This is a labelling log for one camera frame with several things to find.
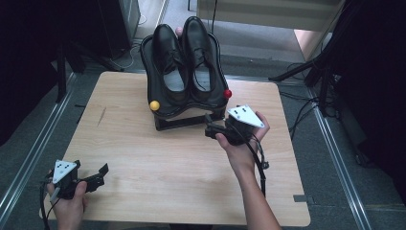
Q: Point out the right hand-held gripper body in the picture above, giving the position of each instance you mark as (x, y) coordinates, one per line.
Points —
(244, 116)

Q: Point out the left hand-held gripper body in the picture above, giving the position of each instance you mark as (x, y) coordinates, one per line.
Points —
(65, 172)

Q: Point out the black shoe rack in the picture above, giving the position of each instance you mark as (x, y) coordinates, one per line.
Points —
(186, 107)

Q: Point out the black leather shoe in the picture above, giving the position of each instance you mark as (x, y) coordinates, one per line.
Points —
(166, 48)
(201, 48)

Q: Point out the person's left hand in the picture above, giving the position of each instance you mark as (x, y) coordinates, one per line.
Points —
(70, 212)

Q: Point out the person's right hand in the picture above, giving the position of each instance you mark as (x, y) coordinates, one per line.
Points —
(241, 156)

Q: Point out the red ball knob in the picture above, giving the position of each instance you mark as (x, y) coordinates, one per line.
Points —
(227, 94)

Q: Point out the yellow ball knob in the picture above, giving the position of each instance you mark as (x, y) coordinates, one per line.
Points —
(154, 105)

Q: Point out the black tripod stand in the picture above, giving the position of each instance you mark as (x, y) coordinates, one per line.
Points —
(319, 60)

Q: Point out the black metal stand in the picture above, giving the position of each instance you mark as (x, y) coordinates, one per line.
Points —
(61, 73)

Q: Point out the black tape piece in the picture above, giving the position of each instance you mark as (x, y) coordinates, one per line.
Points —
(301, 198)

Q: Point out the beige cabinet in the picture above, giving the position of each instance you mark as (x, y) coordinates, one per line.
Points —
(255, 16)

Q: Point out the pink ball knob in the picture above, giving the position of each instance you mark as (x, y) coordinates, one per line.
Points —
(179, 31)

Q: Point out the dark curtain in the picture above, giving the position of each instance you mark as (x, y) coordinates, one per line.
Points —
(376, 80)
(28, 64)

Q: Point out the grey metal cabinet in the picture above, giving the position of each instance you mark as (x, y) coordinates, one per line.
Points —
(126, 22)

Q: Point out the metal floor rail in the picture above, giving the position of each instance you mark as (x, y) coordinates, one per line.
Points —
(338, 166)
(35, 153)

